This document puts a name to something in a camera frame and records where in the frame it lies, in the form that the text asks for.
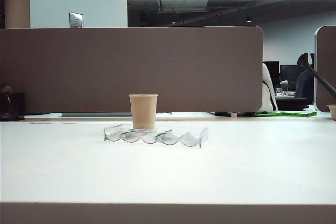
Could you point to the clear acrylic chip tray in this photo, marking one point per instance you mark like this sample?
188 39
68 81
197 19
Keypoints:
189 140

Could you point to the brown paper cup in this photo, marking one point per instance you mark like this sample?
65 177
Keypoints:
144 111

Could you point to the small white cup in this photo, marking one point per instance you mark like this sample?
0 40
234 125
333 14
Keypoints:
234 115

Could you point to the wide brown desk partition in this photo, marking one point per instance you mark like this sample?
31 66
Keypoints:
131 64

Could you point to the narrow black monitor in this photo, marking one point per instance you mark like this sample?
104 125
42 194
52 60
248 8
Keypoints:
273 69

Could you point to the clear bottle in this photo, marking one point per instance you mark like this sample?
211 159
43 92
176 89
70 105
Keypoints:
284 87

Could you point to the green tape strip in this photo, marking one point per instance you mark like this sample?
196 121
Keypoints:
288 114

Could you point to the black flat bag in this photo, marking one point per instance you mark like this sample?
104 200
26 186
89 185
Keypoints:
291 103

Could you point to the wide black monitor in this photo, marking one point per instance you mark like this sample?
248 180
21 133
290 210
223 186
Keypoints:
290 73

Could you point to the person in blue shirt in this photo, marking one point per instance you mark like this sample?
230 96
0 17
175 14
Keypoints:
304 85

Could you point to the black angled rod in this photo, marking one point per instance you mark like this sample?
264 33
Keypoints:
319 75

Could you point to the black mesh pen holder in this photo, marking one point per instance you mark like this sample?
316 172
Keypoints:
11 106

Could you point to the beige paper bowl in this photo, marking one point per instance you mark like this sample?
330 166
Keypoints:
332 111

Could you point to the narrow brown desk partition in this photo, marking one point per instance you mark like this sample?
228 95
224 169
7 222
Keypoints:
326 51

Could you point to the black partition base bracket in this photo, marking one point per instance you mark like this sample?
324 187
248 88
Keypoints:
222 114

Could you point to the metal wall switch plate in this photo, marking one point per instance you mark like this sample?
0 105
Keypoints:
76 19

